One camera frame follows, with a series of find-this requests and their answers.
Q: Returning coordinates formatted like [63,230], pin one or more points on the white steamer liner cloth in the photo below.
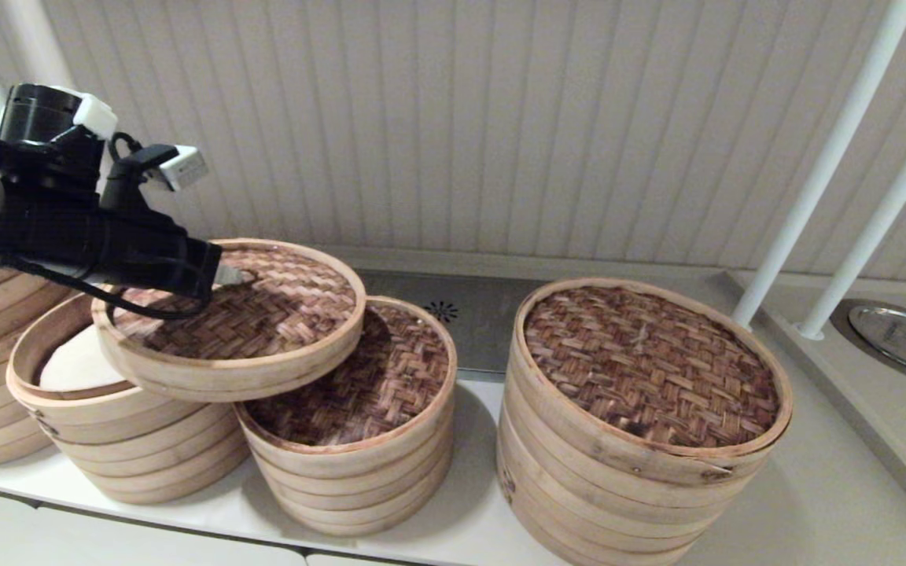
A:
[79,365]

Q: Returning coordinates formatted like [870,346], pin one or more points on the large bamboo steamer basket stack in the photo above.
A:
[579,511]

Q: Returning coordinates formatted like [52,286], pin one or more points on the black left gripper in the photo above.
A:
[107,248]

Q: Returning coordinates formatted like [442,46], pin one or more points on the wide white column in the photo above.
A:
[42,43]

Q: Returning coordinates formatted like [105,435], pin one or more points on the large dark woven bamboo lid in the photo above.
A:
[646,365]

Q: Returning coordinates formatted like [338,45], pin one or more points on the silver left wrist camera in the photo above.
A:
[184,167]

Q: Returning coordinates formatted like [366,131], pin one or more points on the round stainless steel lid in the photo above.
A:
[893,334]

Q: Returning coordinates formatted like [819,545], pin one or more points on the light woven steamer lid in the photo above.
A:
[280,314]

